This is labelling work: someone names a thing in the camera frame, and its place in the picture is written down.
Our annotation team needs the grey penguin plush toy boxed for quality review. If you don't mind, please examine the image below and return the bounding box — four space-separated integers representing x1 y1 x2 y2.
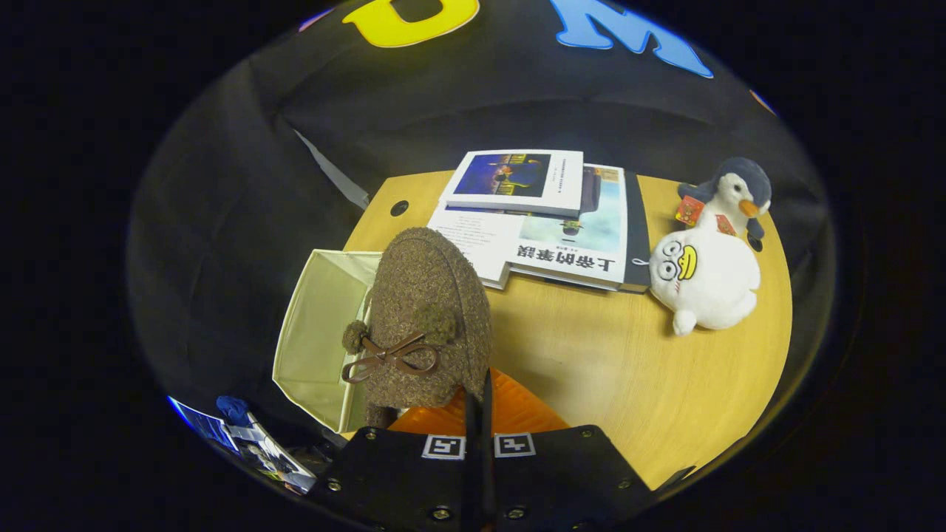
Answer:
676 157 774 252

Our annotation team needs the white plush duck toy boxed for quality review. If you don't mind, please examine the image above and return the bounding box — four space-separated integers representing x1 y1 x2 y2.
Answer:
649 214 763 338

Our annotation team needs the brown fuzzy shoe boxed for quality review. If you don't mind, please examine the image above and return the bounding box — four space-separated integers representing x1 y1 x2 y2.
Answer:
341 227 494 429

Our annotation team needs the small blue object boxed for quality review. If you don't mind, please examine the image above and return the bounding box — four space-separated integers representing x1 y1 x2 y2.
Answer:
217 395 253 426

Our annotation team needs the white book with text cover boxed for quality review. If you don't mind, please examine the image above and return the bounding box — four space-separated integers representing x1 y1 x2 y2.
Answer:
427 203 530 291

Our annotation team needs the black book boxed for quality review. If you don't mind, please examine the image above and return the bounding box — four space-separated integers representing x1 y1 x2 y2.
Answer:
617 171 653 295

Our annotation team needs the glossy printed sheet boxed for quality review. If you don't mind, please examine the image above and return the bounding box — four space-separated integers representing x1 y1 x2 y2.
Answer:
222 414 319 495

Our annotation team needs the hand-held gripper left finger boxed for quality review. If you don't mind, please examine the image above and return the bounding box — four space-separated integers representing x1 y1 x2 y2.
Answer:
314 387 482 532

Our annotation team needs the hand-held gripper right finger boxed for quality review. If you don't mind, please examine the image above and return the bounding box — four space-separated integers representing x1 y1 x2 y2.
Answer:
481 367 659 532

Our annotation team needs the small white book blue picture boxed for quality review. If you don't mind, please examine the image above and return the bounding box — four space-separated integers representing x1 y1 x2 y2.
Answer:
441 150 585 219

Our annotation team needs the green fabric storage box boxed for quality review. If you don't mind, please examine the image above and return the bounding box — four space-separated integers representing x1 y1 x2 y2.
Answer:
272 250 386 435

